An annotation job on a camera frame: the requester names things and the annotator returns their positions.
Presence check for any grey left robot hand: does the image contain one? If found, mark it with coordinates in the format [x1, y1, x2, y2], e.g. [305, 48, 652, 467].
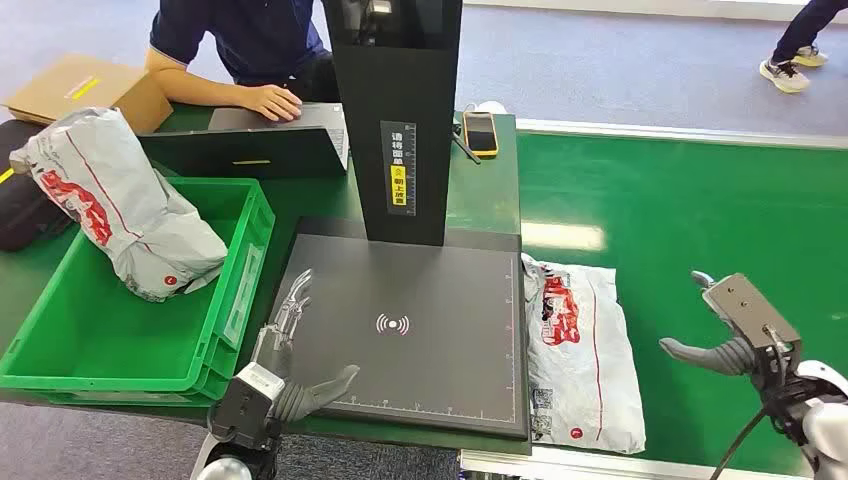
[253, 268, 361, 425]

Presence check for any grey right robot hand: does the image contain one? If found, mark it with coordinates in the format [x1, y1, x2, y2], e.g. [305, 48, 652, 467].
[659, 270, 796, 399]

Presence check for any grey courier bag package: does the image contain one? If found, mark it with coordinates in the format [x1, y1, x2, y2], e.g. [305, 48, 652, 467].
[521, 253, 647, 456]
[9, 107, 230, 303]

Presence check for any black weighing device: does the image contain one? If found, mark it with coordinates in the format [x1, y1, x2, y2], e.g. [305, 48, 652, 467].
[263, 0, 532, 443]

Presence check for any green plastic basket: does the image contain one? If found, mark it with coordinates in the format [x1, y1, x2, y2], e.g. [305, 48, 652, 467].
[0, 176, 277, 408]

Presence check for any green conveyor belt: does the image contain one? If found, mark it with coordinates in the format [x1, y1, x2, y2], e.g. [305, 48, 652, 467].
[515, 131, 848, 477]

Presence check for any dark grey laptop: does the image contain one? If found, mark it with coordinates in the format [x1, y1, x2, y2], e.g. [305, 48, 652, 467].
[137, 101, 351, 182]

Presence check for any person's hand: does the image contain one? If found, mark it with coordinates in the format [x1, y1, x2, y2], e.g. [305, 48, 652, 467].
[238, 84, 305, 123]

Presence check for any black pen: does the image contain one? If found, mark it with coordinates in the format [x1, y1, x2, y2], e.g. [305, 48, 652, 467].
[452, 122, 484, 166]

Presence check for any person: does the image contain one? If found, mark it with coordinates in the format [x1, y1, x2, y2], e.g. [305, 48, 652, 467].
[759, 0, 848, 95]

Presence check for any phone in yellow case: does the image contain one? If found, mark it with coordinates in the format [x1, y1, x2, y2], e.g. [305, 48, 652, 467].
[461, 110, 500, 160]

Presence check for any black bag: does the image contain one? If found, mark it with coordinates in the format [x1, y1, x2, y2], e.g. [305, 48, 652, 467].
[0, 119, 79, 254]

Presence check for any brown cardboard box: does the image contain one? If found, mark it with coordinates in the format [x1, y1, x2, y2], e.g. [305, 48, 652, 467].
[3, 53, 174, 136]

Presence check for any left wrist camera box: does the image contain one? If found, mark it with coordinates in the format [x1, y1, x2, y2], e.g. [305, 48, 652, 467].
[209, 361, 287, 453]

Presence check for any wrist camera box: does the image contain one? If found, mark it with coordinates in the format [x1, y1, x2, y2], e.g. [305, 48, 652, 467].
[700, 272, 804, 356]
[209, 361, 287, 453]

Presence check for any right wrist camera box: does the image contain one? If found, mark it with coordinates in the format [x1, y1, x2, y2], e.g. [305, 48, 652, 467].
[700, 272, 804, 356]

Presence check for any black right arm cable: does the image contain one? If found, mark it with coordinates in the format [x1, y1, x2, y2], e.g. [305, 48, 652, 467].
[708, 405, 770, 480]

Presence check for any silver conveyor frame rail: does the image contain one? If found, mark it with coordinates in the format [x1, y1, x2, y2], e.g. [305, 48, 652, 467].
[459, 447, 815, 480]
[515, 117, 848, 151]

